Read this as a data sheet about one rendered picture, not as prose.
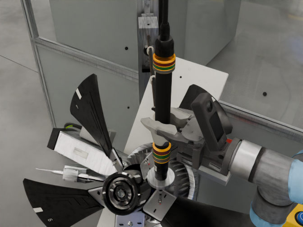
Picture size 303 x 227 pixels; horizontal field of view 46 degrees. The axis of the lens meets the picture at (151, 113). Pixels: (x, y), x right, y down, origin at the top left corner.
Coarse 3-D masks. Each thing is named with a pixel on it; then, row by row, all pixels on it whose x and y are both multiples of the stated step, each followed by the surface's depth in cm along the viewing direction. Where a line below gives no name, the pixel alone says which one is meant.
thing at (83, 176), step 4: (36, 168) 126; (40, 168) 125; (52, 172) 122; (56, 172) 121; (60, 172) 121; (80, 176) 117; (84, 176) 116; (88, 176) 116; (92, 176) 116; (84, 180) 117; (88, 180) 116; (92, 180) 115; (96, 180) 115; (100, 180) 114; (104, 180) 114
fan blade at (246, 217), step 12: (180, 204) 98; (192, 204) 98; (204, 204) 98; (168, 216) 95; (180, 216) 95; (192, 216) 95; (204, 216) 96; (216, 216) 95; (228, 216) 95; (240, 216) 95
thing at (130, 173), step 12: (132, 168) 107; (108, 180) 98; (120, 180) 97; (132, 180) 95; (144, 180) 99; (108, 192) 99; (132, 192) 95; (144, 192) 96; (108, 204) 97; (120, 204) 96; (132, 204) 95; (144, 204) 98
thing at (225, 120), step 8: (192, 88) 102; (200, 88) 100; (184, 96) 104; (192, 96) 101; (184, 104) 102; (216, 104) 93; (224, 112) 90; (224, 120) 89; (176, 128) 99; (224, 128) 88; (232, 128) 87; (176, 152) 93
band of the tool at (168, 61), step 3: (153, 54) 68; (174, 54) 68; (153, 57) 67; (156, 57) 69; (159, 57) 70; (168, 57) 70; (171, 57) 69; (174, 57) 67; (156, 60) 66; (159, 60) 70; (162, 60) 70; (165, 60) 70; (168, 60) 70; (171, 60) 66; (162, 63) 66; (165, 63) 66; (168, 63) 66; (174, 63) 67; (153, 66) 68; (159, 66) 66; (168, 66) 66; (174, 66) 68; (156, 72) 68; (171, 72) 68
